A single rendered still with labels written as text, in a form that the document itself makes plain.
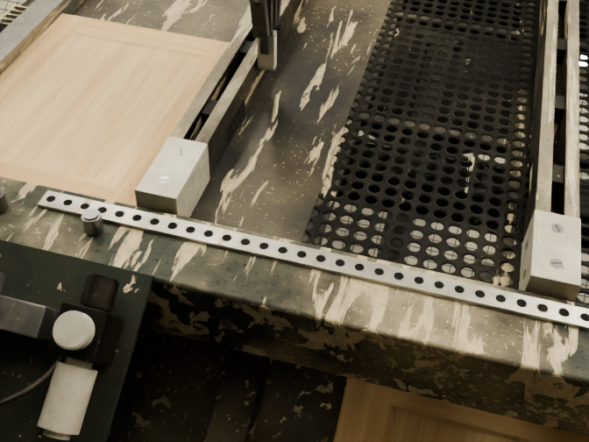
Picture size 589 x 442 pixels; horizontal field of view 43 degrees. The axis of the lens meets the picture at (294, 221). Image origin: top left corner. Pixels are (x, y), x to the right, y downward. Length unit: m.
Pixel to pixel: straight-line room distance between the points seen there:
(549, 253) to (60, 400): 0.62
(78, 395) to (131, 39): 0.76
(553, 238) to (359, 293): 0.27
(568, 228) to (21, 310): 0.70
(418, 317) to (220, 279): 0.25
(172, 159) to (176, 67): 0.33
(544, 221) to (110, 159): 0.64
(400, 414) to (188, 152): 0.49
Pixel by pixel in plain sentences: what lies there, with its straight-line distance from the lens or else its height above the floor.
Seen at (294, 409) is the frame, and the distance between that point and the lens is 1.17.
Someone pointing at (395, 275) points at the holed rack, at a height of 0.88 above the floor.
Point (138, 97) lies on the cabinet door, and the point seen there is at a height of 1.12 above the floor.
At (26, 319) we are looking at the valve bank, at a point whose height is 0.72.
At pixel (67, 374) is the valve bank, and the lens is 0.90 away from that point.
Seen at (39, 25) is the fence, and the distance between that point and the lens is 1.50.
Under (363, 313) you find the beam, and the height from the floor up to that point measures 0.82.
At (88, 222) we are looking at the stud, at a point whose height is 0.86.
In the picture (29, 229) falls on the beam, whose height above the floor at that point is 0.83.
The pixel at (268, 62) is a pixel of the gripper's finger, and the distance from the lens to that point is 1.29.
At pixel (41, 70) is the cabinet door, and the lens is 1.41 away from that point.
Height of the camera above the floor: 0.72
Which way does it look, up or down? 12 degrees up
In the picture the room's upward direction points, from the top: 14 degrees clockwise
